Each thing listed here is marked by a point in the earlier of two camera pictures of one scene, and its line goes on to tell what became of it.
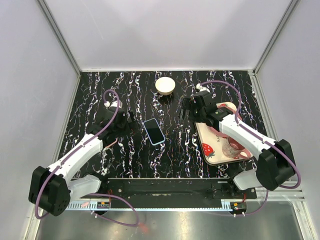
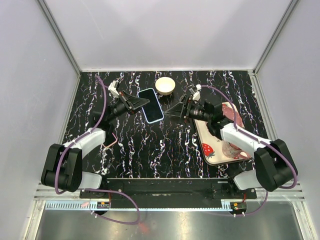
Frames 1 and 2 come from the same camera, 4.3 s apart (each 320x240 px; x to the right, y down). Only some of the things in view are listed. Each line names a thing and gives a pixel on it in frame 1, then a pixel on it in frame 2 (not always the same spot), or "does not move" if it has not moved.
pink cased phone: x=112 y=143 does not move
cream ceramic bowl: x=165 y=85 does not move
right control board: x=238 y=205 does not move
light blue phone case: x=154 y=131 → x=138 y=93
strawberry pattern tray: x=211 y=142 does not move
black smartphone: x=154 y=131 → x=151 y=109
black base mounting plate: x=174 y=189 does not move
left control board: x=103 y=204 does not move
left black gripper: x=128 y=125 → x=136 y=102
